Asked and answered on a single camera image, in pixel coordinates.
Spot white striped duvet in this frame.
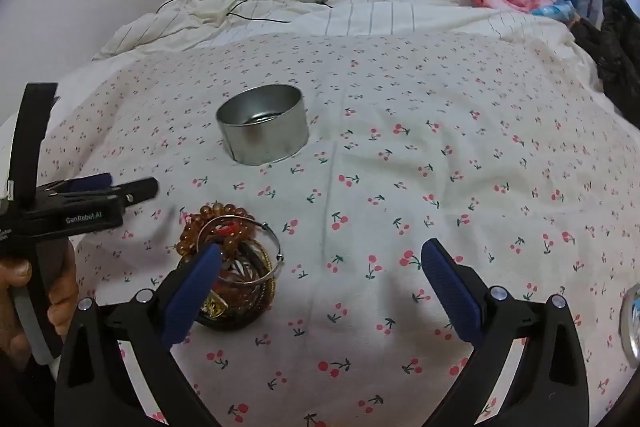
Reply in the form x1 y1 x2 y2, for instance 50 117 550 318
92 0 591 62

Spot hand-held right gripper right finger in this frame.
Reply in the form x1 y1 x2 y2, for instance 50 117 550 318
420 238 591 427

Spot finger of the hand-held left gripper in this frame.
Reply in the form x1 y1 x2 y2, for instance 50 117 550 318
40 173 115 198
97 178 161 210

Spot cherry print blanket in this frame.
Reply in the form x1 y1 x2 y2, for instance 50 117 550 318
0 27 640 427

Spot round metal lid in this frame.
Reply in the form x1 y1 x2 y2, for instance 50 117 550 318
619 284 640 368

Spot person's left hand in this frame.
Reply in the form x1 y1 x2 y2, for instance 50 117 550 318
0 247 80 358

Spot light blue bottle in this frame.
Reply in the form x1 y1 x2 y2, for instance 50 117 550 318
532 3 576 20

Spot silver bangle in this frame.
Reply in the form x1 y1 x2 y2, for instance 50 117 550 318
197 216 287 285

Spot round metal tin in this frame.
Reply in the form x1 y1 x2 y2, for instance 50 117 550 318
216 84 310 166

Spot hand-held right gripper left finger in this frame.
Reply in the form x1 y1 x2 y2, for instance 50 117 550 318
54 243 231 427

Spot black clothing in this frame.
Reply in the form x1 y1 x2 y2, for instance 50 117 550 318
570 0 640 128

